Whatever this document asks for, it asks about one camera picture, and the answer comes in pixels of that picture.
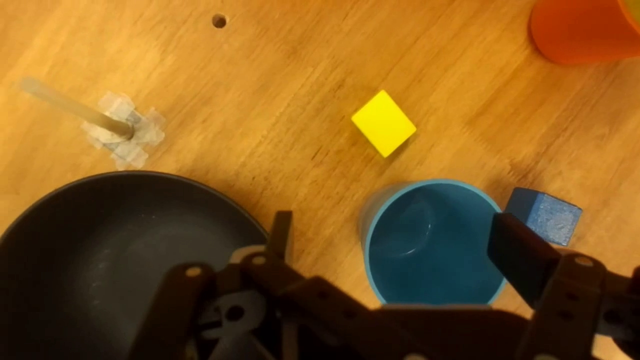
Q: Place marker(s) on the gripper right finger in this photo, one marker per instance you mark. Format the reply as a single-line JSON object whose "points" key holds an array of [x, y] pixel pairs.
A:
{"points": [[550, 280]]}

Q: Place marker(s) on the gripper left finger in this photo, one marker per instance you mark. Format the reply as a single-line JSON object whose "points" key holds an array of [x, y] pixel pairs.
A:
{"points": [[280, 295]]}

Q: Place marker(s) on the blue block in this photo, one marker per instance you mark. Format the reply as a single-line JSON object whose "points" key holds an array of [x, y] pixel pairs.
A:
{"points": [[547, 215]]}

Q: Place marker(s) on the blue cup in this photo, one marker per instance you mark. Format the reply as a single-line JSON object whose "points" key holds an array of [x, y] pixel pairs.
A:
{"points": [[430, 245]]}

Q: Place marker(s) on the dark grey bowl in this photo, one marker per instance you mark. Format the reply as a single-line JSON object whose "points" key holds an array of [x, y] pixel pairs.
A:
{"points": [[100, 260]]}

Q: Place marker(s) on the yellow block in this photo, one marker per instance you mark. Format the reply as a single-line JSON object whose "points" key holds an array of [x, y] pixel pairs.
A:
{"points": [[384, 123]]}

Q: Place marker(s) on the taped wooden peg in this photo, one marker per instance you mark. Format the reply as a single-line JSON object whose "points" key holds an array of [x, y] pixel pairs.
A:
{"points": [[112, 125]]}

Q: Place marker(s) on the orange cup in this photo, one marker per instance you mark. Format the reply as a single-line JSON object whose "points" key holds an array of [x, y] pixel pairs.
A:
{"points": [[580, 30]]}

